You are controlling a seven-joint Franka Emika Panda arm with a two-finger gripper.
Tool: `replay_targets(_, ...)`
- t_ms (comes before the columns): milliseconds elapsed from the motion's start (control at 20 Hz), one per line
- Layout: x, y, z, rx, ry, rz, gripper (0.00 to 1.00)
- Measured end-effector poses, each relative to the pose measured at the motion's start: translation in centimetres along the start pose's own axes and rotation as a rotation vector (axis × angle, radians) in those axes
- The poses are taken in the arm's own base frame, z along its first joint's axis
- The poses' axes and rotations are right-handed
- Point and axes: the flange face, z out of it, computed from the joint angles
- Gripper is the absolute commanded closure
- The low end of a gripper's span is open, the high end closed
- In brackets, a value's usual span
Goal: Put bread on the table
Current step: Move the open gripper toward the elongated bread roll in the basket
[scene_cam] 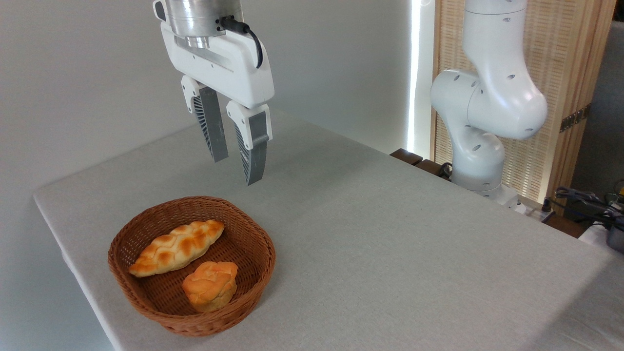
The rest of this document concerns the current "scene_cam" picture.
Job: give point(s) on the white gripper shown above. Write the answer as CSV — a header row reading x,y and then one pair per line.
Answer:
x,y
229,68

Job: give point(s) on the long braided bread loaf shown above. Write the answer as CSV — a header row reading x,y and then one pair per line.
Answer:
x,y
178,246

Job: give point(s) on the round golden bread roll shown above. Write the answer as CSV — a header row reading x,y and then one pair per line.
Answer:
x,y
210,286

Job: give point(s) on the brown wicker basket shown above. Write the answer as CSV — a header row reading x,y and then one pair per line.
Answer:
x,y
161,292

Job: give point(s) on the dark brown wooden board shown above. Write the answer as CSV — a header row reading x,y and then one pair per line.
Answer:
x,y
407,156

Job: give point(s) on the grey tablecloth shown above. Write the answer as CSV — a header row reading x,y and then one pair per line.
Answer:
x,y
390,253

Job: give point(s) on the metal screen hinge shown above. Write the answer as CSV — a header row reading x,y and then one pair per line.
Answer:
x,y
575,118

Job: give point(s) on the wooden slat screen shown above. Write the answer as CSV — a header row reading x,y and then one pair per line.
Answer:
x,y
565,48

